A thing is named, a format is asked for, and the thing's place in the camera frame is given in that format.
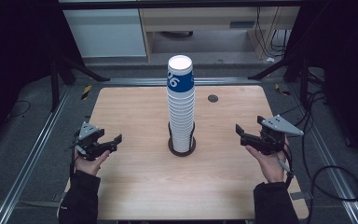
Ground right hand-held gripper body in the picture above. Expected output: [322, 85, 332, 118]
[255, 114, 305, 156]

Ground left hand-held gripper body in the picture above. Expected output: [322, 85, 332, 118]
[73, 121, 103, 161]

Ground black cup holder stand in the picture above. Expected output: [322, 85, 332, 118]
[167, 121, 197, 158]

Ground stack of paper cups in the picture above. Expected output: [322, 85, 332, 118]
[166, 54, 197, 154]

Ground person's left hand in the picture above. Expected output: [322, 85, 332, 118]
[74, 148, 111, 176]

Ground person's right hand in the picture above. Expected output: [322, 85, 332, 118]
[245, 138, 291, 184]

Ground yellow black tape strip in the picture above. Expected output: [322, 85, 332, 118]
[80, 84, 92, 101]
[274, 83, 292, 97]

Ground black metal stand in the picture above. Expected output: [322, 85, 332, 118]
[247, 55, 310, 108]
[49, 55, 111, 113]

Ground grey tape piece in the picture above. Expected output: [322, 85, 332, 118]
[290, 191, 313, 201]

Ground white cabinet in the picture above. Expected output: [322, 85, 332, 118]
[62, 8, 147, 59]

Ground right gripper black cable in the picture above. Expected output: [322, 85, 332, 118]
[277, 148, 295, 189]

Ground looped black floor cable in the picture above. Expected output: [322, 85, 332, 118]
[274, 90, 358, 224]

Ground metal floor rail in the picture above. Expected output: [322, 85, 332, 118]
[287, 83, 358, 224]
[0, 85, 73, 224]

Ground thin black floor cable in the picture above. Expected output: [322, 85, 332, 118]
[7, 100, 32, 119]

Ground hanging black cables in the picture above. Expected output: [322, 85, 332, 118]
[255, 7, 291, 59]

